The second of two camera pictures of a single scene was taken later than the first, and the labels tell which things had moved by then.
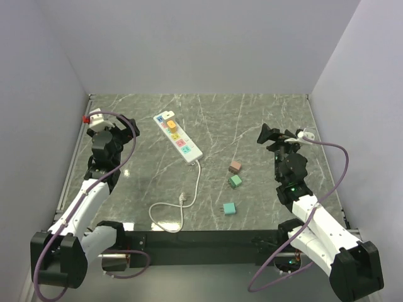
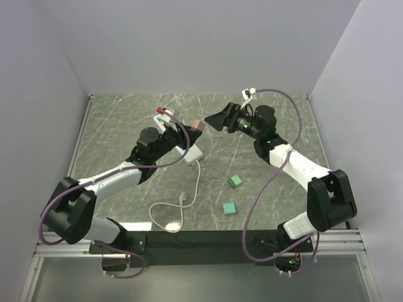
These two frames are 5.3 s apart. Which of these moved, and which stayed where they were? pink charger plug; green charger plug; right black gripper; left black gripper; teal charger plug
Moved: right black gripper; left black gripper; pink charger plug
Stayed: green charger plug; teal charger plug
